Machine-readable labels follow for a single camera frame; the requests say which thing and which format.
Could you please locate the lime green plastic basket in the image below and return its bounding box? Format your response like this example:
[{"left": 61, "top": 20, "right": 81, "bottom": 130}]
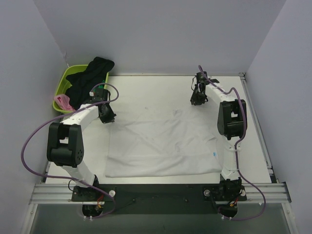
[{"left": 52, "top": 64, "right": 110, "bottom": 115}]

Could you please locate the white t shirt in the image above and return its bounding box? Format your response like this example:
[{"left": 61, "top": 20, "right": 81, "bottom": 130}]
[{"left": 105, "top": 109, "right": 221, "bottom": 178}]

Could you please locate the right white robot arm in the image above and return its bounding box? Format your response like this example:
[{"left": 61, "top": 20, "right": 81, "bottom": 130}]
[{"left": 190, "top": 72, "right": 247, "bottom": 180}]

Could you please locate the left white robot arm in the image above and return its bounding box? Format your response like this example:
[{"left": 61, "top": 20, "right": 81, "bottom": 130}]
[{"left": 47, "top": 88, "right": 116, "bottom": 201}]

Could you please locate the green t shirt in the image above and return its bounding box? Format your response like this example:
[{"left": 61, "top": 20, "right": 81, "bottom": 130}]
[{"left": 98, "top": 78, "right": 107, "bottom": 89}]

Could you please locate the black t shirt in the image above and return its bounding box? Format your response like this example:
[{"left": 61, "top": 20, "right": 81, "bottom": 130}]
[{"left": 65, "top": 57, "right": 115, "bottom": 110}]

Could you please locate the pink t shirt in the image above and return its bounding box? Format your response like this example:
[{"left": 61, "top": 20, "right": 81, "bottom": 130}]
[{"left": 54, "top": 94, "right": 74, "bottom": 112}]

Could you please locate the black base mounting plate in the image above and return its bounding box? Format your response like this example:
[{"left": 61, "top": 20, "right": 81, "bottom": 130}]
[{"left": 71, "top": 183, "right": 247, "bottom": 216}]

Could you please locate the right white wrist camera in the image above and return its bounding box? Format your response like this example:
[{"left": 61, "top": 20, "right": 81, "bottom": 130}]
[{"left": 208, "top": 78, "right": 219, "bottom": 85}]

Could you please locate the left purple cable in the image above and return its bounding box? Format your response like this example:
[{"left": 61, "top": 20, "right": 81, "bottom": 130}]
[{"left": 20, "top": 82, "right": 119, "bottom": 190}]

